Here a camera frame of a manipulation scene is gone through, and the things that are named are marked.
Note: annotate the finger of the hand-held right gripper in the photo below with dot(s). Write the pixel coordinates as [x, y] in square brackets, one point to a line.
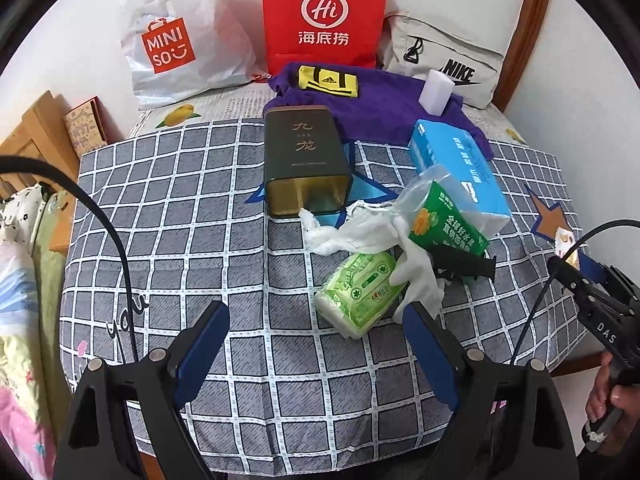
[570, 277]
[597, 270]

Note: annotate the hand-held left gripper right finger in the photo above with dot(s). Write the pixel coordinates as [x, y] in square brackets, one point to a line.
[430, 355]

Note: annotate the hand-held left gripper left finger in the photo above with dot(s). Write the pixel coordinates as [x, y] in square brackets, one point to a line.
[200, 355]

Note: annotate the white glove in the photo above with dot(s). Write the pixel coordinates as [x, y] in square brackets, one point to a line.
[415, 275]

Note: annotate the light green tissue pack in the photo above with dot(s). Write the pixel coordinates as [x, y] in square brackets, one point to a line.
[355, 292]

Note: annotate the green flower print packet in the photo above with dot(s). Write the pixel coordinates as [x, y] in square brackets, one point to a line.
[445, 225]

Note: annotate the person's right hand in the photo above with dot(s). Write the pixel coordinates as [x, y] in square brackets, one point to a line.
[600, 390]

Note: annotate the grey checkered blanket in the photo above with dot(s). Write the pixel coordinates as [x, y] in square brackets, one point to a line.
[200, 240]

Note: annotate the blue tissue pack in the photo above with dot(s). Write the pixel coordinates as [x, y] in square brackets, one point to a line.
[465, 175]

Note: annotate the crumpled white tissue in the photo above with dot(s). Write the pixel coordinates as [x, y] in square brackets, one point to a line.
[320, 235]

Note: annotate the clear plastic bag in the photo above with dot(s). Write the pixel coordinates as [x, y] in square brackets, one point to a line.
[420, 187]

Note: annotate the floral quilt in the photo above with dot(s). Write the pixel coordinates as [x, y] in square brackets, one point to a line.
[25, 310]

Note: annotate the white foam block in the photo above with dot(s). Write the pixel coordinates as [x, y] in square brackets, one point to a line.
[436, 92]

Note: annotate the dark green tin box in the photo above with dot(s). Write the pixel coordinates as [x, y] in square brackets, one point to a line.
[305, 150]

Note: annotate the fruit print bed sheet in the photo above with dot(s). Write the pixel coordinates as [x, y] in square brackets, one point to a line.
[210, 107]

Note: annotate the purple towel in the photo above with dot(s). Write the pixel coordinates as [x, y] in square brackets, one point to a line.
[385, 105]

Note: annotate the small patterned box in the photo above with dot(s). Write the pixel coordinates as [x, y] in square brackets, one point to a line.
[85, 125]

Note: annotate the wooden headboard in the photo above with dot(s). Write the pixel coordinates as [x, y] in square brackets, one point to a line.
[530, 20]

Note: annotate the beige waist bag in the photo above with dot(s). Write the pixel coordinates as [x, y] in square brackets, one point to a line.
[440, 50]

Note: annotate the wooden nightstand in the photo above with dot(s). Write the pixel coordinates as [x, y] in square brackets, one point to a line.
[35, 135]

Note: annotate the yellow black sports cloth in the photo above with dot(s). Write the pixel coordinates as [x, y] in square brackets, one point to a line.
[330, 80]

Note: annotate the white plastic shopping bag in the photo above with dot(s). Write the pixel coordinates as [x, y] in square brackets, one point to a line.
[185, 25]

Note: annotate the red paper bag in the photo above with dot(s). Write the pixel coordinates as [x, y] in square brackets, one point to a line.
[325, 15]

